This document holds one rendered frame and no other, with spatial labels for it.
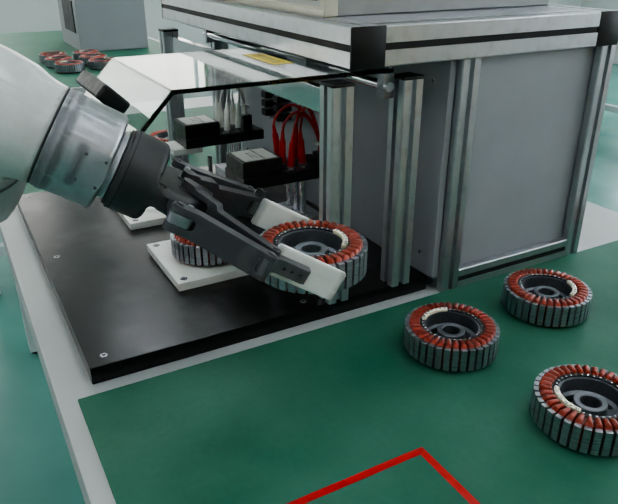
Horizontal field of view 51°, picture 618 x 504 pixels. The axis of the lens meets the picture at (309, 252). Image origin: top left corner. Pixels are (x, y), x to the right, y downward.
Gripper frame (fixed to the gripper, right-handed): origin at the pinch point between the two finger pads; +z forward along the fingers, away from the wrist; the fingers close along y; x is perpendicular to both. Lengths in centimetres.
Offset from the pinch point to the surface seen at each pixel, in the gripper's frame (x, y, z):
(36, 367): -111, -125, -9
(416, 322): -4.4, -5.6, 18.9
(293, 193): -3.8, -35.5, 7.1
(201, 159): -19, -89, 1
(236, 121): -2, -57, -2
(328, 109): 11.8, -15.3, -0.8
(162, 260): -19.8, -29.6, -7.1
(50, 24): -78, -496, -79
